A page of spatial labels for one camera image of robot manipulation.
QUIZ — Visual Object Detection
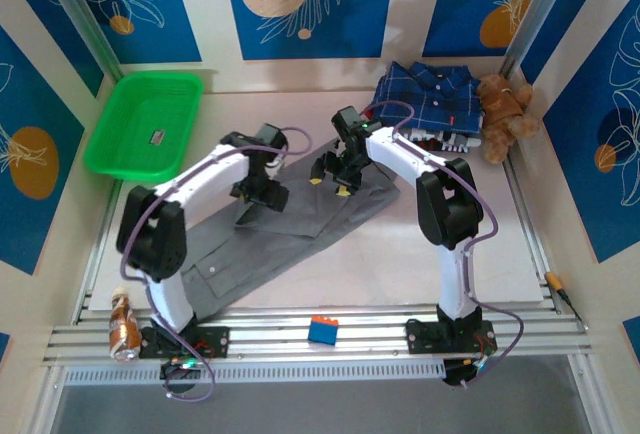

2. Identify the orange handled screwdriver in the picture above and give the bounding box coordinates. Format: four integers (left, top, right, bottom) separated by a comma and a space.
543, 270, 584, 326

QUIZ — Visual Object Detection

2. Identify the aluminium side rail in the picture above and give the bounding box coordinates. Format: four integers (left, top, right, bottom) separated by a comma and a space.
502, 158, 551, 275

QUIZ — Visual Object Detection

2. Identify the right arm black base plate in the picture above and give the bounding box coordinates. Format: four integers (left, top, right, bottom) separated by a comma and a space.
404, 317, 499, 356

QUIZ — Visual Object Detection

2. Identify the blue plaid folded shirt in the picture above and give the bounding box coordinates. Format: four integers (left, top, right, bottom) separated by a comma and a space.
368, 59, 485, 134

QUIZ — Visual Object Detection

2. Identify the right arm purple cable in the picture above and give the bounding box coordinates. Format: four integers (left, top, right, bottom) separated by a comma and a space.
367, 100, 524, 389

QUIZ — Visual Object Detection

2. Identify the grey long sleeve shirt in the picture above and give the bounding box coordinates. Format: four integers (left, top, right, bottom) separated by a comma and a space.
179, 136, 401, 315

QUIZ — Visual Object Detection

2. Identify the black white print folded shirt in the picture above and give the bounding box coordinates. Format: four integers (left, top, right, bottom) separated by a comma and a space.
399, 128, 482, 155

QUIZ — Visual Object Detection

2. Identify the blue orange toy brick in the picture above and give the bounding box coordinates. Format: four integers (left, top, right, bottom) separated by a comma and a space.
307, 316, 340, 348

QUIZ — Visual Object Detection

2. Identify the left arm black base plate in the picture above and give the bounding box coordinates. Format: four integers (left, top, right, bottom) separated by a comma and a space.
139, 326, 230, 359

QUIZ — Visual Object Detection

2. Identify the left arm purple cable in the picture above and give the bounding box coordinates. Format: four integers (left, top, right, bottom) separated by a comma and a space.
119, 125, 314, 403

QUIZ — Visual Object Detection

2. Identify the aluminium rail frame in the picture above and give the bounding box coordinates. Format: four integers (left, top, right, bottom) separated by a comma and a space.
42, 303, 591, 368

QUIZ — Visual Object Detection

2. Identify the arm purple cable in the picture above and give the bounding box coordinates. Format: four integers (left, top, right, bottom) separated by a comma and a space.
119, 125, 314, 403
367, 100, 524, 389

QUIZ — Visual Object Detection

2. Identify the green plastic basket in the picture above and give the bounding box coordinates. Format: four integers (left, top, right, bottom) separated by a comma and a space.
83, 72, 204, 183

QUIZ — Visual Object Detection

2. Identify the aluminium corner post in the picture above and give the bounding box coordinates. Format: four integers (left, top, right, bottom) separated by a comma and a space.
499, 0, 576, 78
37, 0, 124, 83

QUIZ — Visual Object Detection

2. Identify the white slotted cable duct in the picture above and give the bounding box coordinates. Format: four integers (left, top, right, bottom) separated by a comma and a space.
63, 359, 446, 386

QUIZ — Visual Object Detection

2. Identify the brown teddy bear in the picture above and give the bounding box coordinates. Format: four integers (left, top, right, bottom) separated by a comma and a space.
474, 73, 541, 163

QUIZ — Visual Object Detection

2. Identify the black controller board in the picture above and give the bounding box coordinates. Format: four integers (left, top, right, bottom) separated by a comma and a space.
159, 359, 202, 385
443, 358, 489, 388

